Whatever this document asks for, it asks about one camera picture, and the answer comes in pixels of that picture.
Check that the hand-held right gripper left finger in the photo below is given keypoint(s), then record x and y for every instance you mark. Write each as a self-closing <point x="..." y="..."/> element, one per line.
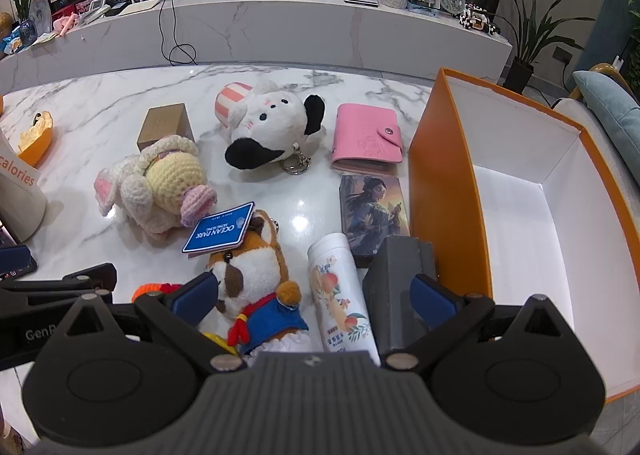
<point x="195" y="292"/>

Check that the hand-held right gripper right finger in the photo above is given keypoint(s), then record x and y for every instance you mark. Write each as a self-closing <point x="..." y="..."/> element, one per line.
<point x="432" y="297"/>

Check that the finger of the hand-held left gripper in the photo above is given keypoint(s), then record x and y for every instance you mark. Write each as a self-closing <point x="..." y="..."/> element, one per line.
<point x="95" y="275"/>

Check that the dark grey block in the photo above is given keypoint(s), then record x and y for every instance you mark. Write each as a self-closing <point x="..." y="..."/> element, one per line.
<point x="395" y="285"/>

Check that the white bottle with peach print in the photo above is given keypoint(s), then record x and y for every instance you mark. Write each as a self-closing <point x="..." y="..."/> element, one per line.
<point x="332" y="280"/>

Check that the cream pink crochet doll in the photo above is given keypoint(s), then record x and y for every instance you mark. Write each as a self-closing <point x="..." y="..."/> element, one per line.
<point x="160" y="185"/>

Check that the orange cardboard box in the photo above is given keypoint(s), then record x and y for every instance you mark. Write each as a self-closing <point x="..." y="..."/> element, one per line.
<point x="440" y="175"/>

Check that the pink snap wallet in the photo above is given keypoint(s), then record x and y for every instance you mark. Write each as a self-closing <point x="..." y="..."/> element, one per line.
<point x="360" y="135"/>

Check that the orange toy piece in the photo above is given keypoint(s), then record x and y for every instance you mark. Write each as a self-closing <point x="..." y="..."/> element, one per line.
<point x="147" y="291"/>

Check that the brown plush dog blue outfit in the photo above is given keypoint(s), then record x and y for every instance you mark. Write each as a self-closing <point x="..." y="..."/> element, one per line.
<point x="255" y="275"/>

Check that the blue card tag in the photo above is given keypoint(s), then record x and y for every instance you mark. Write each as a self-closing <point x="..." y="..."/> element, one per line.
<point x="217" y="230"/>

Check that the illustrated warrior card box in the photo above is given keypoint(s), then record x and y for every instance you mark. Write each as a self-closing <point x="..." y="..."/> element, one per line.
<point x="372" y="215"/>

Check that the white tumbler orange lettering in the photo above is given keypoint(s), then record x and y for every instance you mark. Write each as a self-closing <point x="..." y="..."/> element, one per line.
<point x="17" y="195"/>

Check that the small brown cardboard box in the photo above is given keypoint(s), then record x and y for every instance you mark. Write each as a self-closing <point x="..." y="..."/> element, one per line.
<point x="165" y="127"/>

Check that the wooden chair white seat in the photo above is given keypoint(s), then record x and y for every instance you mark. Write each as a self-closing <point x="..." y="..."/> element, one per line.
<point x="615" y="150"/>

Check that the long-leaf plant in black pot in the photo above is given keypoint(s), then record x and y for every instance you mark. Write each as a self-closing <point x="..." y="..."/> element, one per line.
<point x="517" y="75"/>

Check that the pink toy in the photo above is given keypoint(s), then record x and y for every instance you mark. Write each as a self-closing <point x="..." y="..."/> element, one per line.
<point x="65" y="24"/>

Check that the blue cushion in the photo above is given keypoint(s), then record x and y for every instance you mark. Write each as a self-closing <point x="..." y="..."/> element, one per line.
<point x="615" y="110"/>

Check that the white marble tv cabinet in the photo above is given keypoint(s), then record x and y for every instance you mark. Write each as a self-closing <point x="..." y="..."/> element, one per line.
<point x="300" y="35"/>

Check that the black white toy model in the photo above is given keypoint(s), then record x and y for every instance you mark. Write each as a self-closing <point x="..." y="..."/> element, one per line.
<point x="477" y="21"/>

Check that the small white frame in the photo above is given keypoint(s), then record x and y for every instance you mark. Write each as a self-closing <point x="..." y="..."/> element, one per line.
<point x="97" y="10"/>

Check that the wall socket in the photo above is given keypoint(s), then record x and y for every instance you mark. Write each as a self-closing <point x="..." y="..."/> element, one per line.
<point x="562" y="55"/>

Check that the potted plant beside picture frame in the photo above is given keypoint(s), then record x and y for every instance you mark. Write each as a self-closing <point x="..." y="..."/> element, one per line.
<point x="25" y="0"/>

